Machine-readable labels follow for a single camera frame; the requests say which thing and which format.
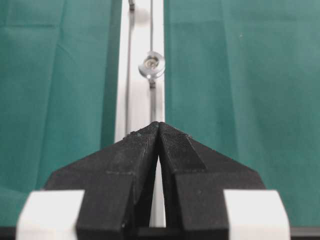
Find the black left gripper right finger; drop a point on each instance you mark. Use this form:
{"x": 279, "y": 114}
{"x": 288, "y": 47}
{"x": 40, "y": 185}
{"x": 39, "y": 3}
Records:
{"x": 194, "y": 177}

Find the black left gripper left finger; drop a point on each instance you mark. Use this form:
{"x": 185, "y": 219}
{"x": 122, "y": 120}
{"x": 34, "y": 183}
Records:
{"x": 118, "y": 184}

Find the upper silver pulley shaft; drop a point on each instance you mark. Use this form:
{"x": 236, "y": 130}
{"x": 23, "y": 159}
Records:
{"x": 152, "y": 67}

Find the silver pulley shaft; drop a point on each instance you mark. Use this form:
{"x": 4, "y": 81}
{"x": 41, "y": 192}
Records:
{"x": 138, "y": 14}
{"x": 152, "y": 67}

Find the lower silver pulley shaft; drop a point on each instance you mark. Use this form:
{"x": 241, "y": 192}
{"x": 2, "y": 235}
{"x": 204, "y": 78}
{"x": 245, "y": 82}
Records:
{"x": 138, "y": 14}

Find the green table cloth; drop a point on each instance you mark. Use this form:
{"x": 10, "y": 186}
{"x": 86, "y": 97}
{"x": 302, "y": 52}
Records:
{"x": 242, "y": 77}

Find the white aluminium rail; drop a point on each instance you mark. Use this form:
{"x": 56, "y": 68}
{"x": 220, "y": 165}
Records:
{"x": 138, "y": 105}

